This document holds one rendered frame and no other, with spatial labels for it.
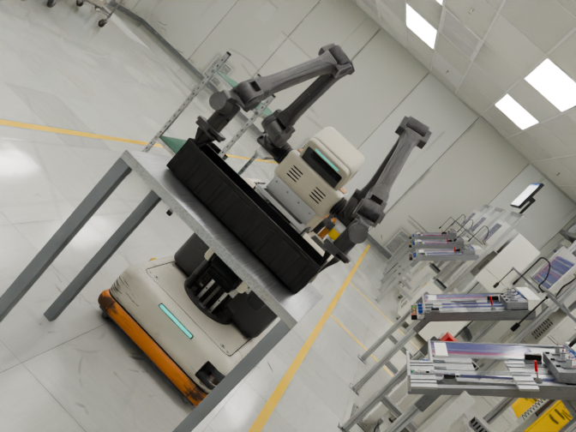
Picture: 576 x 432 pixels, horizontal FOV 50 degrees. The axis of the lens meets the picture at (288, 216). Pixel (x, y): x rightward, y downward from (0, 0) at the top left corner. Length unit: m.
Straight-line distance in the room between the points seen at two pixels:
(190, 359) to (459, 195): 9.45
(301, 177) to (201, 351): 0.80
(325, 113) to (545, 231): 4.47
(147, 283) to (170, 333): 0.22
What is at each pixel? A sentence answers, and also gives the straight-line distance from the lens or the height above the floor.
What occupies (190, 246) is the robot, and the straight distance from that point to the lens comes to 2.86.
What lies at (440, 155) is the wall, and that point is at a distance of 11.63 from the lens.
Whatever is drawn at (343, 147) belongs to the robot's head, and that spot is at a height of 1.21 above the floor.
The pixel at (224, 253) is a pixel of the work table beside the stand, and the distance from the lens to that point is 1.76.
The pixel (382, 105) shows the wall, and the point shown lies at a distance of 11.70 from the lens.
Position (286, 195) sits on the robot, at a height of 0.92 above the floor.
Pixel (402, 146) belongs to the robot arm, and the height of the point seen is 1.35.
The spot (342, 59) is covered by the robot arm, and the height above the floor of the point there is 1.43.
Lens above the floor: 1.28
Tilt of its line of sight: 10 degrees down
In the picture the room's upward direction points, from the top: 43 degrees clockwise
